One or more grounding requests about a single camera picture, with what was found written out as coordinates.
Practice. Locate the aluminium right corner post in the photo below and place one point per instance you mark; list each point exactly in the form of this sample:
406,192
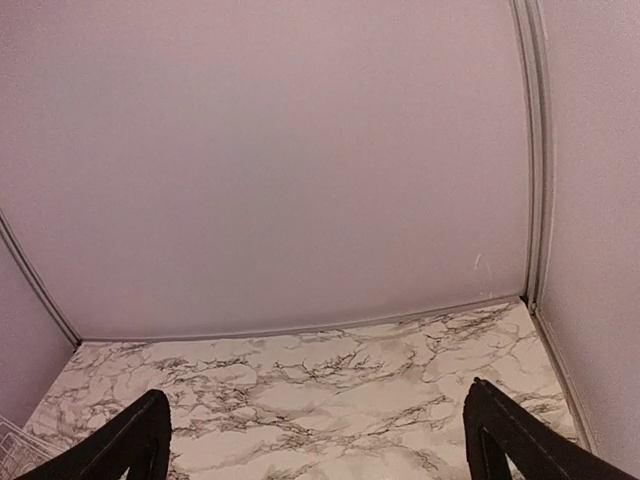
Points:
532,41

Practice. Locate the white wire dish rack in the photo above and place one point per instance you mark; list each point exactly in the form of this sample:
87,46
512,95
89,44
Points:
19,454

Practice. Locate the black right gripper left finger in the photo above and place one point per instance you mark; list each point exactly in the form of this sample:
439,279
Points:
135,444

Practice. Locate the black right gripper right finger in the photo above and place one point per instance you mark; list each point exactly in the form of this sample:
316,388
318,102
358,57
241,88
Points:
499,432

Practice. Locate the aluminium corner post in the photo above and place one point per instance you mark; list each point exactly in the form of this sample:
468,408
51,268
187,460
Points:
36,283
532,41

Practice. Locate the aluminium left corner post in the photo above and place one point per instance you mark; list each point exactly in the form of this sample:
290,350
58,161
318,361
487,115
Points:
36,283

